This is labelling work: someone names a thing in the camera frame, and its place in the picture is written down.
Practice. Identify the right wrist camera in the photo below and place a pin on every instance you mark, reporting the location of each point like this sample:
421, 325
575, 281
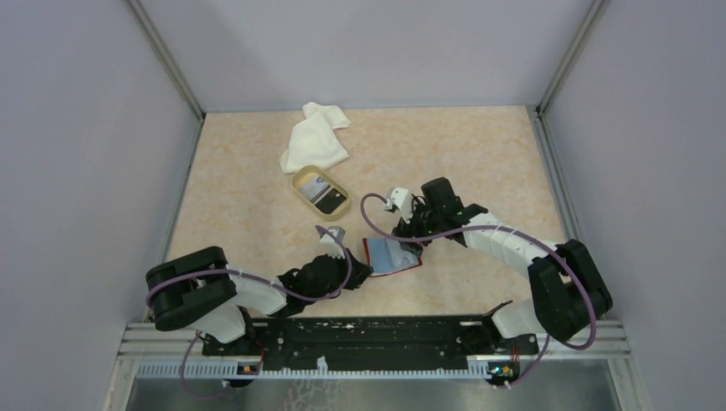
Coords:
401, 200

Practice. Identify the white crumpled cloth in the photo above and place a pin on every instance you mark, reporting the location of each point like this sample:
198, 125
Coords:
313, 141

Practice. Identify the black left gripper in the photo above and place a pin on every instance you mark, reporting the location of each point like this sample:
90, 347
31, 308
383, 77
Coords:
359, 274

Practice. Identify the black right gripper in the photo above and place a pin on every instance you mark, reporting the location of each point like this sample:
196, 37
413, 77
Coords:
408, 229

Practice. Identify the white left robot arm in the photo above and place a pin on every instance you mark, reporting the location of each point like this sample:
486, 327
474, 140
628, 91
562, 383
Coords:
203, 291

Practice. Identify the red card holder wallet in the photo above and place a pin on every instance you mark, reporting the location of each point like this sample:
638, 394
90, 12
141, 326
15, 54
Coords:
387, 257

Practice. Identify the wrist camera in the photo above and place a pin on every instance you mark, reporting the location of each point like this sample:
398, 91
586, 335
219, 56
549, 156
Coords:
331, 241
401, 200

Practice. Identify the silver VIP card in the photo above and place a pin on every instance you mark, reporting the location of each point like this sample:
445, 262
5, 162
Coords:
314, 188

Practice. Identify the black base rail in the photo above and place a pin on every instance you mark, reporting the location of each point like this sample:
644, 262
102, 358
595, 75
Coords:
375, 344

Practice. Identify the beige oval tray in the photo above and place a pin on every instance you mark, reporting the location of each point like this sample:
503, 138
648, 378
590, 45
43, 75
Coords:
304, 174

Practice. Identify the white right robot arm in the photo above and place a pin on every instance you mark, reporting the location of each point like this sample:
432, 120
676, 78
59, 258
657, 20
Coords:
567, 290

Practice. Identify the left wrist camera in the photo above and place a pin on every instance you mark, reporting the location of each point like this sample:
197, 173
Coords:
331, 241

